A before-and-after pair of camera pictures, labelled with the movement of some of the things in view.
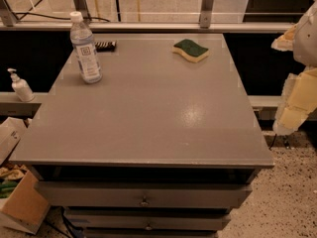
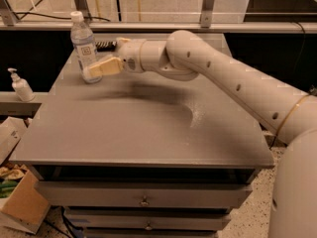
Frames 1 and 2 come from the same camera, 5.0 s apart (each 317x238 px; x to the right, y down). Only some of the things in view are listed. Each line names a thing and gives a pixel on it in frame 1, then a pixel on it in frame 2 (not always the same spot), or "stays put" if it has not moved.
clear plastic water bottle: (83, 43) stays put
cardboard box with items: (22, 206) stays put
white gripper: (307, 44) → (130, 56)
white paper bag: (13, 140) stays put
